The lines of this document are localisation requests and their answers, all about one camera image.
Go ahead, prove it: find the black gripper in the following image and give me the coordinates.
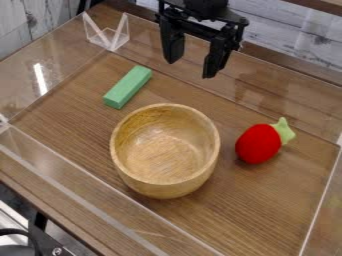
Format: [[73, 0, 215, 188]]
[[157, 0, 248, 78]]

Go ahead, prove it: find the green rectangular block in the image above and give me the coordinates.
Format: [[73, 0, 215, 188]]
[[102, 66, 152, 109]]

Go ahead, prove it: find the wooden bowl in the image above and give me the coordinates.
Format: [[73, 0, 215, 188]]
[[109, 103, 220, 199]]

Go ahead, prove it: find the red plush strawberry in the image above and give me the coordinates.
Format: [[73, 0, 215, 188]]
[[235, 117, 296, 164]]

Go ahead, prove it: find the clear acrylic corner bracket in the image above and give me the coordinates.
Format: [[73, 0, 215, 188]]
[[81, 13, 129, 52]]

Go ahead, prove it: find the clear acrylic tray wall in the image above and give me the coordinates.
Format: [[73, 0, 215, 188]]
[[0, 5, 342, 256]]

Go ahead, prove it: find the black table leg bracket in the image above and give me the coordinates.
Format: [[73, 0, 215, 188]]
[[28, 212, 74, 256]]

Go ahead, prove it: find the black cable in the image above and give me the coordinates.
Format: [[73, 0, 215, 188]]
[[0, 228, 36, 256]]

